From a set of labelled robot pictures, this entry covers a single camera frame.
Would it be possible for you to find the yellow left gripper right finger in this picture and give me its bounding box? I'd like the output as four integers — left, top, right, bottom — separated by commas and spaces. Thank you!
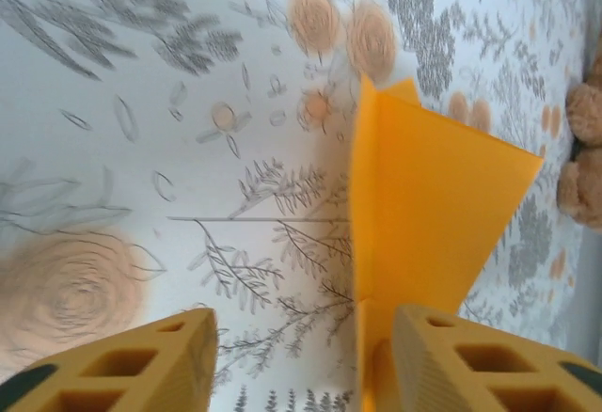
392, 303, 602, 412

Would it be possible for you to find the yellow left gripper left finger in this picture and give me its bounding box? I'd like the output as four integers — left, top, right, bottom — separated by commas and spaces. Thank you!
0, 307, 219, 412

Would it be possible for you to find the orange paper sheet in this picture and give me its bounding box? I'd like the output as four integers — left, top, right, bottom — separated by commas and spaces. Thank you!
348, 71, 546, 412

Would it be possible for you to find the floral print table mat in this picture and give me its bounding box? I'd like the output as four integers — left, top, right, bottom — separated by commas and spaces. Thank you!
0, 0, 602, 412

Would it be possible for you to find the brown teddy bear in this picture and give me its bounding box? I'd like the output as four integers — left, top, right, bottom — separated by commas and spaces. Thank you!
556, 52, 602, 233

